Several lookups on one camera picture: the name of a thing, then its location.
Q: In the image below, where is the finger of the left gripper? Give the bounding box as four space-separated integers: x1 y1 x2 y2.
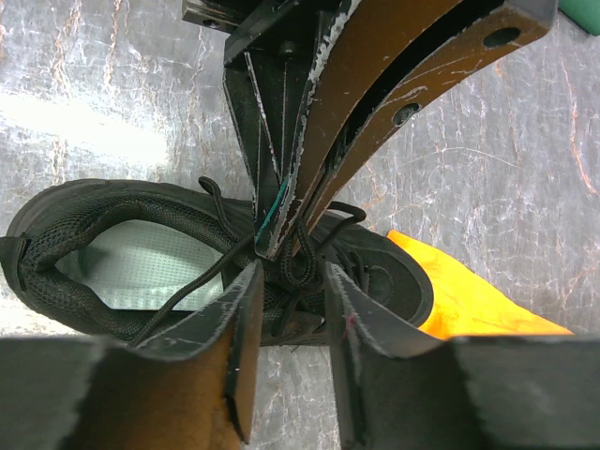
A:
254 1 558 260
182 1 338 234

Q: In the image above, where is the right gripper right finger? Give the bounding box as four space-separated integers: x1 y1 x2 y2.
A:
325 264 599 449

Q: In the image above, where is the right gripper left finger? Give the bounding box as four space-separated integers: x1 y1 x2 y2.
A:
1 262 263 449

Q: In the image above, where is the black shoe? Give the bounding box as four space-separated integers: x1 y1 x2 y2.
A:
1 177 434 346

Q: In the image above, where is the orange Mickey Mouse pillow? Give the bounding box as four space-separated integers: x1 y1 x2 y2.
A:
387 230 571 339

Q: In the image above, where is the green folded shirt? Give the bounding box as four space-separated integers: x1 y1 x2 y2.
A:
559 0 600 37

